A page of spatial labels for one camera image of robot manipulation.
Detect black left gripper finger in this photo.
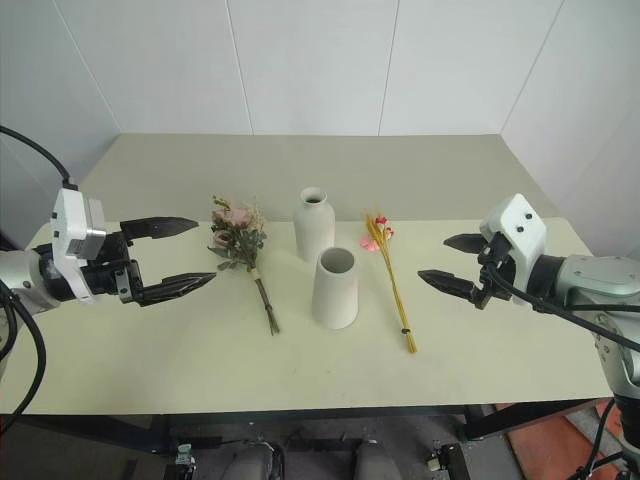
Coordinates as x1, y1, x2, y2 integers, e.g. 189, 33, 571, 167
135, 272, 218, 308
119, 216, 200, 247

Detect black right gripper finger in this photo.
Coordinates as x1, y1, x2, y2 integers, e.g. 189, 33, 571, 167
416, 269, 481, 304
443, 233, 489, 256

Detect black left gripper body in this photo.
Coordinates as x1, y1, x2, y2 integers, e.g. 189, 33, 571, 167
78, 229, 145, 306

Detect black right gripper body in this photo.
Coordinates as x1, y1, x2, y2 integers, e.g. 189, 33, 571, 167
471, 231, 518, 311

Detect white tapered vase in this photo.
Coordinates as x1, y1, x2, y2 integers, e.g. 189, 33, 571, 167
311, 246, 361, 331

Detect white bottle-shaped vase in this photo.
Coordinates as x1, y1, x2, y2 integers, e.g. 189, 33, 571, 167
292, 186, 337, 264

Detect yellow wheat flower bunch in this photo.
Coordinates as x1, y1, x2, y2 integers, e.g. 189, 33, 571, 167
359, 208, 419, 356

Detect pink flower bouquet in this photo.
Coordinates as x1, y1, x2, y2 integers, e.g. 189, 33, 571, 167
206, 194, 282, 337

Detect grey rounded shape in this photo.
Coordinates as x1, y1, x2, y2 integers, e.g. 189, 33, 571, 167
351, 439, 397, 480
225, 439, 287, 480

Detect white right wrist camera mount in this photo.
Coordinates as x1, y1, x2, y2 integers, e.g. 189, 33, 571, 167
478, 193, 548, 294

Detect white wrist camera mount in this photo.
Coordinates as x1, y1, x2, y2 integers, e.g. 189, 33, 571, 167
478, 193, 548, 294
49, 187, 109, 305

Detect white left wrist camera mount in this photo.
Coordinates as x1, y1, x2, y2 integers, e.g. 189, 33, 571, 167
49, 187, 109, 305

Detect black table frame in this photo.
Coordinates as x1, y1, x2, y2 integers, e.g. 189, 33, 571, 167
0, 397, 619, 454

